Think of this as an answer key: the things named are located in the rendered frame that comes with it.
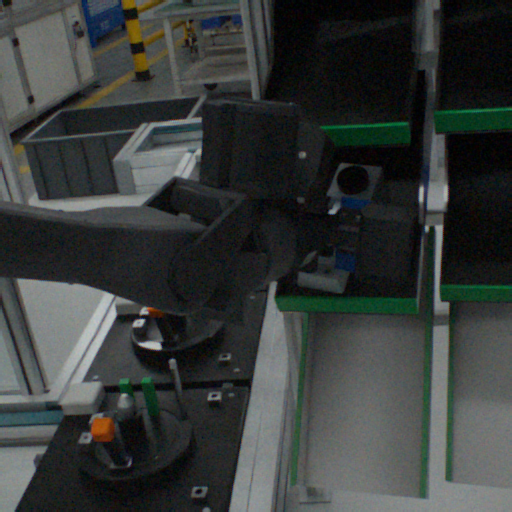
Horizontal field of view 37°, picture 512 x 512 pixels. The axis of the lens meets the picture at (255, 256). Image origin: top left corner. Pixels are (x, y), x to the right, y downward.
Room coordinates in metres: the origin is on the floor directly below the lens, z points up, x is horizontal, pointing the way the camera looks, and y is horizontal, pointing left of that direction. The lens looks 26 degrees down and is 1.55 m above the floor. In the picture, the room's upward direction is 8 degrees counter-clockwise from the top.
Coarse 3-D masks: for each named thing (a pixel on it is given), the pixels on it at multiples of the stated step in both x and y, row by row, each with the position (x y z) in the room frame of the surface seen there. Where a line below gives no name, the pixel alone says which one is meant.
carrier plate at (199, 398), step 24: (192, 408) 0.79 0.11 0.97; (216, 408) 0.79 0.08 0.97; (240, 408) 0.78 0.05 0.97; (72, 432) 0.78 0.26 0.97; (216, 432) 0.74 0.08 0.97; (240, 432) 0.74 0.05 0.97; (48, 456) 0.74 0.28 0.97; (72, 456) 0.73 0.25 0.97; (192, 456) 0.70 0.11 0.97; (216, 456) 0.70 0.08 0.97; (48, 480) 0.70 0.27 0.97; (72, 480) 0.69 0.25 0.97; (168, 480) 0.67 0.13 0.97; (192, 480) 0.66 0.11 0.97; (216, 480) 0.66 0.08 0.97; (24, 504) 0.66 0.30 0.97; (48, 504) 0.66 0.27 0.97; (72, 504) 0.65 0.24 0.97; (96, 504) 0.65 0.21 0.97; (120, 504) 0.64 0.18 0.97; (144, 504) 0.64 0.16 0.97; (168, 504) 0.63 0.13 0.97; (192, 504) 0.62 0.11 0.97; (216, 504) 0.62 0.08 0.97
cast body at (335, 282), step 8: (336, 208) 0.60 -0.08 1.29; (320, 264) 0.60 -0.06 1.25; (328, 264) 0.59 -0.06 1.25; (304, 272) 0.60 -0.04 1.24; (320, 272) 0.59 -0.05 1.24; (328, 272) 0.59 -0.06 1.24; (336, 272) 0.59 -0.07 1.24; (344, 272) 0.60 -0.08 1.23; (304, 280) 0.60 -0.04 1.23; (312, 280) 0.60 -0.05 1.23; (320, 280) 0.59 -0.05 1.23; (328, 280) 0.59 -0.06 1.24; (336, 280) 0.58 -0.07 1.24; (344, 280) 0.60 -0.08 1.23; (312, 288) 0.61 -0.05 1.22; (320, 288) 0.60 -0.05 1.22; (328, 288) 0.60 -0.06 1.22; (336, 288) 0.59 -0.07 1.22; (344, 288) 0.60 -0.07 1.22
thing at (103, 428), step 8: (104, 416) 0.67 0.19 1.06; (112, 416) 0.67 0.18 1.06; (96, 424) 0.65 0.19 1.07; (104, 424) 0.65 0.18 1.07; (112, 424) 0.65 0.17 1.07; (96, 432) 0.64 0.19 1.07; (104, 432) 0.64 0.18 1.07; (112, 432) 0.65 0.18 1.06; (96, 440) 0.65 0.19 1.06; (104, 440) 0.65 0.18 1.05; (112, 440) 0.65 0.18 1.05; (104, 448) 0.66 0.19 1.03; (112, 448) 0.66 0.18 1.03; (120, 448) 0.67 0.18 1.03; (112, 456) 0.66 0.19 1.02; (120, 456) 0.66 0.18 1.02; (120, 464) 0.67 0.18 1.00
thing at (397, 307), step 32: (416, 96) 0.82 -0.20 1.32; (416, 128) 0.80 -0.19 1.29; (352, 160) 0.78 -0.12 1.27; (384, 160) 0.77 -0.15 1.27; (416, 160) 0.75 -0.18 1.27; (416, 192) 0.71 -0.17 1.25; (416, 224) 0.68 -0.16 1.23; (416, 256) 0.64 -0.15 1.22; (288, 288) 0.65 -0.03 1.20; (352, 288) 0.63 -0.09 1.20; (384, 288) 0.62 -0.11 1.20; (416, 288) 0.59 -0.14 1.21
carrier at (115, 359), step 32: (128, 320) 1.05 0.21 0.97; (192, 320) 0.98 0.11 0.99; (256, 320) 0.99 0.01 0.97; (96, 352) 0.97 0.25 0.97; (128, 352) 0.95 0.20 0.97; (160, 352) 0.91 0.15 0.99; (192, 352) 0.91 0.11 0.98; (224, 352) 0.91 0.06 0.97; (256, 352) 0.92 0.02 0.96; (160, 384) 0.86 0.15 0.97; (192, 384) 0.85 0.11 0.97
